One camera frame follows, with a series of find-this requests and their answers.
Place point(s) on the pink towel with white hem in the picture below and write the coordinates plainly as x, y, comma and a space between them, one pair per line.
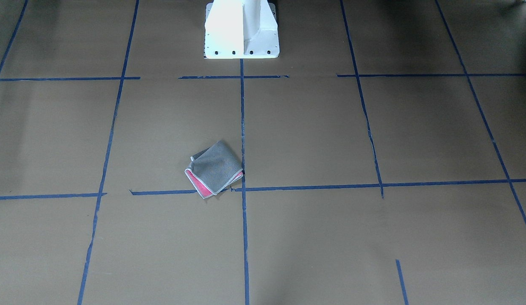
212, 170

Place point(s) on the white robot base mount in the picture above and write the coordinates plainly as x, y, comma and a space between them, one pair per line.
241, 29

